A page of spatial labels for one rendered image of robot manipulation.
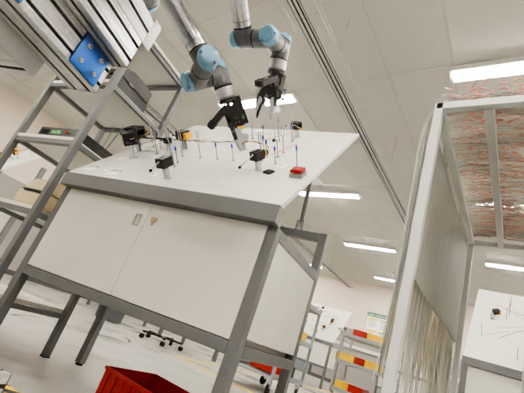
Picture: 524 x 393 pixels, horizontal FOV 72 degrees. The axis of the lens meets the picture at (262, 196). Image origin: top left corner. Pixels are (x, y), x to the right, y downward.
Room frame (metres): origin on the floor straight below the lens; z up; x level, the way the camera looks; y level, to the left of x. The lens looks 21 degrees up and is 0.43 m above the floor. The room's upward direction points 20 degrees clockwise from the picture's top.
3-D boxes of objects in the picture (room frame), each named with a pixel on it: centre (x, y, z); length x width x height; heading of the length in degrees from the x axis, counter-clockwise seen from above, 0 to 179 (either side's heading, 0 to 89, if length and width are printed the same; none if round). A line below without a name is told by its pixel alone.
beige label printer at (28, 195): (2.03, 1.07, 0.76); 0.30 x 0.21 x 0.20; 154
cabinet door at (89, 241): (1.64, 0.66, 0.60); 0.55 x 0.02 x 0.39; 60
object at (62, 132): (2.05, 1.11, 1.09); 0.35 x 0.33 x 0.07; 60
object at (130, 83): (2.03, 1.07, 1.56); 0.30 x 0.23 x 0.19; 152
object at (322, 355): (8.28, -2.10, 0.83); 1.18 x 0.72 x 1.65; 50
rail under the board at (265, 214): (1.49, 0.43, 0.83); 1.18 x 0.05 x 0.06; 60
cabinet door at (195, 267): (1.37, 0.18, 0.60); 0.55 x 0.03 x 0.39; 60
